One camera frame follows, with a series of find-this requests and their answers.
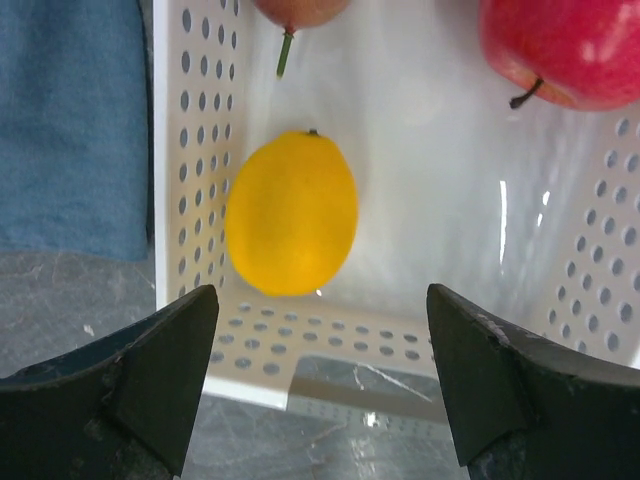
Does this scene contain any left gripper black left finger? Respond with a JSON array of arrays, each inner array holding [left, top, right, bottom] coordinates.
[[1, 285, 219, 479]]

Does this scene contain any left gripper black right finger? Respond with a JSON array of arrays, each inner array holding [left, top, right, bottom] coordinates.
[[426, 284, 639, 479]]

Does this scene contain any white plastic basket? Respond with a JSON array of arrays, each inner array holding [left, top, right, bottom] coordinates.
[[153, 1, 639, 418]]

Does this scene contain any yellow lemon toy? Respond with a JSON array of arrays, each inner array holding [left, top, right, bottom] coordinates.
[[226, 130, 359, 296]]

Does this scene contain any red pomegranate toy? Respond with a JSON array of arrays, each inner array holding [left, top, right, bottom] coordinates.
[[478, 1, 639, 112]]

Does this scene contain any blue folded cloth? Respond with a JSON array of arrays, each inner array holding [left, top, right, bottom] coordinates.
[[1, 1, 149, 261]]

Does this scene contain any brown kiwi toy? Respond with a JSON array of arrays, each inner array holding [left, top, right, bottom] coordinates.
[[253, 0, 350, 79]]

